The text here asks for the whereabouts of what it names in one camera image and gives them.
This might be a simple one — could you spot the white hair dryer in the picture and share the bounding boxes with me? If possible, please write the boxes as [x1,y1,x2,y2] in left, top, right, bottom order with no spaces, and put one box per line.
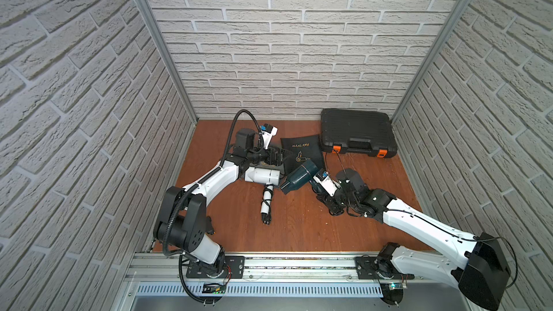
[245,167,281,225]

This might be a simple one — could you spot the black drawstring bag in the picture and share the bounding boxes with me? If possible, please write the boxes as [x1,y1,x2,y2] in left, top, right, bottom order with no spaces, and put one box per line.
[281,135,325,175]

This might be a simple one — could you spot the dark green hair dryer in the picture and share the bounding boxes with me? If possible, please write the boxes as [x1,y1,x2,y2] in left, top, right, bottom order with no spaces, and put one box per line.
[279,160,320,194]

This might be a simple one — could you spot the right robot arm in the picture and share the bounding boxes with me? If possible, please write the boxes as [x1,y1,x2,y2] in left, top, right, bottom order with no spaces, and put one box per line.
[310,168,511,310]

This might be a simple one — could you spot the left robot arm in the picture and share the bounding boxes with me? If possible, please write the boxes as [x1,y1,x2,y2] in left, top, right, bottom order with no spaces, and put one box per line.
[153,124,284,278]

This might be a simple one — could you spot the black plastic tool case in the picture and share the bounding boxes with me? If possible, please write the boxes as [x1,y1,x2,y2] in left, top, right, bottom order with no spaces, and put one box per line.
[320,109,397,158]

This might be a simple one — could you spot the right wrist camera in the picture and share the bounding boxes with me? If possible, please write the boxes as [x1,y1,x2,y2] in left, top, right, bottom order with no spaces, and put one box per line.
[313,169,338,197]

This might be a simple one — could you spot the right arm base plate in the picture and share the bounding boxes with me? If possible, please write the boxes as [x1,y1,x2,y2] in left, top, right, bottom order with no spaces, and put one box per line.
[354,255,415,281]

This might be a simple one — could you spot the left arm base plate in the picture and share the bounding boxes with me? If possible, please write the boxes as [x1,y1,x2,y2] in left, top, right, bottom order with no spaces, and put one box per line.
[186,255,246,279]

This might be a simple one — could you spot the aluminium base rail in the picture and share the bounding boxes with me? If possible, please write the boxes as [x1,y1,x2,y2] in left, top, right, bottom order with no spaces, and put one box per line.
[119,252,440,305]

